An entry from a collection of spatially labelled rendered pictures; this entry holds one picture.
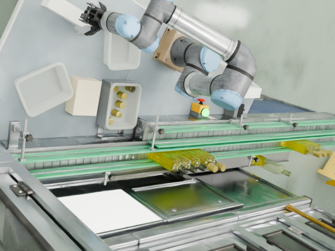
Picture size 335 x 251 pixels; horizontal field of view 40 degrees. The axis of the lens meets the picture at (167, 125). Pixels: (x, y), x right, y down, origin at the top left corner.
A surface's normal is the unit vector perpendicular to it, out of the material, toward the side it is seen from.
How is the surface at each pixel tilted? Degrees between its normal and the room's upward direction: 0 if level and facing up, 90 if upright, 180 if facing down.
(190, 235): 90
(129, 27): 0
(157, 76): 0
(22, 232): 90
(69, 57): 0
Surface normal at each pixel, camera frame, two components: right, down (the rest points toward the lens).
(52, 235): 0.17, -0.95
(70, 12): 0.62, 0.30
